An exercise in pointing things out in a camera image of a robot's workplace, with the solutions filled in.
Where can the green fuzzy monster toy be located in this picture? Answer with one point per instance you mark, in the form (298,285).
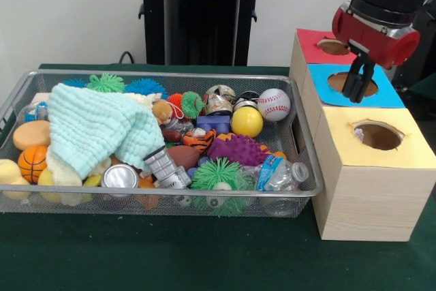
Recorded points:
(107,83)

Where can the pale orange round sponge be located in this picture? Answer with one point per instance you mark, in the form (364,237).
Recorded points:
(31,134)

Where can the mint green knitted cloth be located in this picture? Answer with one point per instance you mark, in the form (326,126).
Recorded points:
(95,127)

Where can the green spiky ball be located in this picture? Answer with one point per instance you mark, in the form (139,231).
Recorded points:
(218,175)

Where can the large blue spiky ball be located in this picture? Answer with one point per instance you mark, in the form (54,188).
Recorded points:
(146,85)

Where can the small orange basketball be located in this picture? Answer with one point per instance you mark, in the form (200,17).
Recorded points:
(33,163)

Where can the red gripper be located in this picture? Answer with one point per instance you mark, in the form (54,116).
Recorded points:
(378,42)

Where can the yellow smiley face ball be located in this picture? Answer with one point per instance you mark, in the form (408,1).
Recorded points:
(246,122)

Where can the purple spiky ball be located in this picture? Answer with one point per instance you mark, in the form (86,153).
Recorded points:
(238,149)

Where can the crushed plastic water bottle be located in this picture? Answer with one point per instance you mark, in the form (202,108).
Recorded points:
(285,174)

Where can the dark green table cloth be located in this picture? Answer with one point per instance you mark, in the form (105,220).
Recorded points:
(170,257)

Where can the clear shallow bin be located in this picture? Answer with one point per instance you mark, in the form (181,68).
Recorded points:
(300,199)

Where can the white baseball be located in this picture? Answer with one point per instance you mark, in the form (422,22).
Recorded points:
(274,105)

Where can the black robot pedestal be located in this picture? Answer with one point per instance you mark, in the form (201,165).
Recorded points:
(197,18)

